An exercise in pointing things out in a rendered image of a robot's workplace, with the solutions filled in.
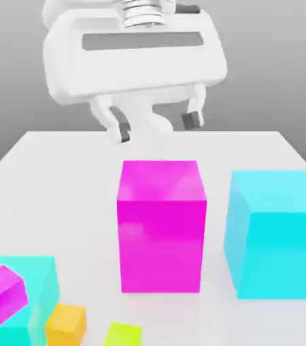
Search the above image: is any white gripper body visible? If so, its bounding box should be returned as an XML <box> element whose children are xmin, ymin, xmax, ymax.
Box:
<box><xmin>43</xmin><ymin>11</ymin><xmax>228</xmax><ymax>106</ymax></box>

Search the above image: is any small magenta cube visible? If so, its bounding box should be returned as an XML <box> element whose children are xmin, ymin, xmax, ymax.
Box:
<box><xmin>0</xmin><ymin>264</ymin><xmax>30</xmax><ymax>327</ymax></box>

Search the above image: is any small orange cube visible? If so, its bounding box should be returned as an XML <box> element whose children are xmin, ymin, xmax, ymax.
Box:
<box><xmin>44</xmin><ymin>303</ymin><xmax>88</xmax><ymax>346</ymax></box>

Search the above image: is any small yellow-green cube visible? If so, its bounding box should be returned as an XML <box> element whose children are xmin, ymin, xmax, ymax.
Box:
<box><xmin>103</xmin><ymin>322</ymin><xmax>143</xmax><ymax>346</ymax></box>

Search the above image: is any large magenta box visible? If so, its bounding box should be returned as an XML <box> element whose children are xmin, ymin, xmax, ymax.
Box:
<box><xmin>116</xmin><ymin>159</ymin><xmax>207</xmax><ymax>295</ymax></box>

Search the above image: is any large cyan box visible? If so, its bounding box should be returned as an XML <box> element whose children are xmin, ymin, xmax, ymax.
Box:
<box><xmin>223</xmin><ymin>170</ymin><xmax>306</xmax><ymax>301</ymax></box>

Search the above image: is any large turquoise box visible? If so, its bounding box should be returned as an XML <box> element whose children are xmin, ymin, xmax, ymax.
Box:
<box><xmin>0</xmin><ymin>255</ymin><xmax>61</xmax><ymax>346</ymax></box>

